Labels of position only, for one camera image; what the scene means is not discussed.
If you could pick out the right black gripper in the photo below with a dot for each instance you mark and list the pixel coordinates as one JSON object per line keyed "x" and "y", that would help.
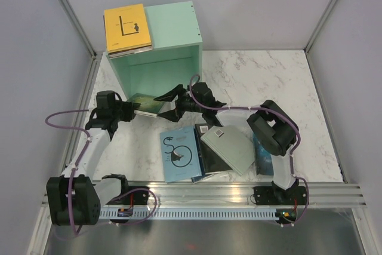
{"x": 176, "y": 114}

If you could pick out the aluminium rail beam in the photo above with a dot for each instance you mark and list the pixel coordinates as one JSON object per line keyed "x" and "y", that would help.
{"x": 242, "y": 195}

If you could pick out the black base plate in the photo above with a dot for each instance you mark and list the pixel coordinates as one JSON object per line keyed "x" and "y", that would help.
{"x": 268, "y": 195}
{"x": 138, "y": 195}

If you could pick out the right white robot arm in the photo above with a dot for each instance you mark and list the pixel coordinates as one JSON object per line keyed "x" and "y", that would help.
{"x": 277, "y": 133}

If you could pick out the white slotted cable duct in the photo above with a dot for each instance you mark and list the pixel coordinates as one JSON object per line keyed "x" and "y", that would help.
{"x": 169, "y": 213}

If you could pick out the dark purple galaxy book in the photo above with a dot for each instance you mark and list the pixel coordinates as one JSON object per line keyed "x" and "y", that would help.
{"x": 125, "y": 37}

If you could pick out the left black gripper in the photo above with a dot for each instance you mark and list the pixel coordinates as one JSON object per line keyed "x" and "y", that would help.
{"x": 129, "y": 108}

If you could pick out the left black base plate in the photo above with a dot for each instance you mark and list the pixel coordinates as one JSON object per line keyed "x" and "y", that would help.
{"x": 138, "y": 195}

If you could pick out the yellow book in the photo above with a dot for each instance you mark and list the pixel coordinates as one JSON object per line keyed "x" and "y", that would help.
{"x": 129, "y": 13}

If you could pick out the green forest cover book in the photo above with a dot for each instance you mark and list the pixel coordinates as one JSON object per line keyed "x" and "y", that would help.
{"x": 148, "y": 106}

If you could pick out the black file folder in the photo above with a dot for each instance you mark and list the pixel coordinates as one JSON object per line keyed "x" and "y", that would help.
{"x": 211, "y": 163}

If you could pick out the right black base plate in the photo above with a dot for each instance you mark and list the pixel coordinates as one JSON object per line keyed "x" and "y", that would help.
{"x": 268, "y": 195}

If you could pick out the grey green notebook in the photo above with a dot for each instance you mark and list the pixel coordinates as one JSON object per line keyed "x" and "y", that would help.
{"x": 232, "y": 146}

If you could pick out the mint green open cabinet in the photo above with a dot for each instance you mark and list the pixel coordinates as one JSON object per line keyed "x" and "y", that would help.
{"x": 175, "y": 57}

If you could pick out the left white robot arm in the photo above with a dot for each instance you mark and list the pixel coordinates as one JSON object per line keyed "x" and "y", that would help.
{"x": 73, "y": 199}

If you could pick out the light blue book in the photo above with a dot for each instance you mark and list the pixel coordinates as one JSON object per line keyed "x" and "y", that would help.
{"x": 180, "y": 154}

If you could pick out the blue ocean cover book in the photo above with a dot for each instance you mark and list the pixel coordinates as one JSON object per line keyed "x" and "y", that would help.
{"x": 263, "y": 159}

